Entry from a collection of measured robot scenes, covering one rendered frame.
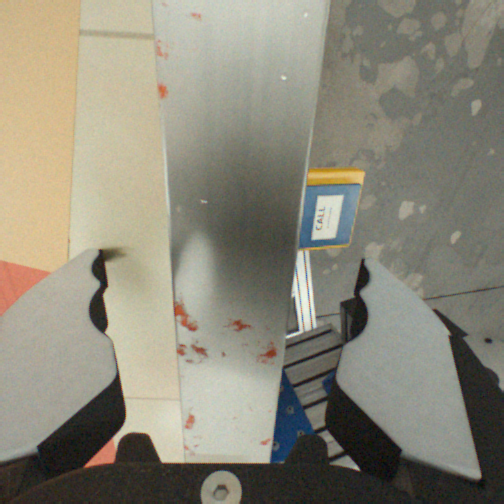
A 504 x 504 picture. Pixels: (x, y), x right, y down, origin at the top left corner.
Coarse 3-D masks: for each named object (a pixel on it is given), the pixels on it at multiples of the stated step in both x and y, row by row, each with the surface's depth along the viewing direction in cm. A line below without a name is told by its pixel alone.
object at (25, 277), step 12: (0, 264) 14; (12, 264) 14; (0, 276) 14; (12, 276) 14; (24, 276) 14; (36, 276) 14; (0, 288) 15; (12, 288) 15; (24, 288) 15; (0, 300) 15; (12, 300) 15; (0, 312) 15; (108, 444) 20; (96, 456) 20; (108, 456) 20
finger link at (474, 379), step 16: (448, 336) 9; (464, 352) 8; (464, 368) 8; (480, 368) 8; (464, 384) 7; (480, 384) 7; (496, 384) 7; (464, 400) 7; (480, 400) 7; (496, 400) 7; (480, 416) 7; (496, 416) 7; (480, 432) 6; (496, 432) 6; (480, 448) 6; (496, 448) 6; (400, 464) 6; (416, 464) 6; (480, 464) 6; (496, 464) 6; (400, 480) 6; (416, 480) 6; (432, 480) 6; (448, 480) 6; (464, 480) 6; (480, 480) 6; (496, 480) 6; (416, 496) 5; (432, 496) 5; (448, 496) 5; (464, 496) 5; (480, 496) 5; (496, 496) 5
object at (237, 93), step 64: (192, 0) 7; (256, 0) 7; (320, 0) 7; (192, 64) 7; (256, 64) 7; (320, 64) 7; (192, 128) 8; (256, 128) 8; (192, 192) 9; (256, 192) 9; (192, 256) 10; (256, 256) 10; (192, 320) 11; (256, 320) 11; (192, 384) 12; (256, 384) 12; (192, 448) 14; (256, 448) 14
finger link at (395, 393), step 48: (384, 288) 11; (384, 336) 9; (432, 336) 9; (336, 384) 7; (384, 384) 7; (432, 384) 7; (336, 432) 8; (384, 432) 6; (432, 432) 6; (384, 480) 6
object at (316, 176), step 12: (312, 168) 50; (324, 168) 50; (336, 168) 51; (348, 168) 51; (312, 180) 48; (324, 180) 49; (336, 180) 49; (348, 180) 50; (360, 180) 51; (360, 192) 52
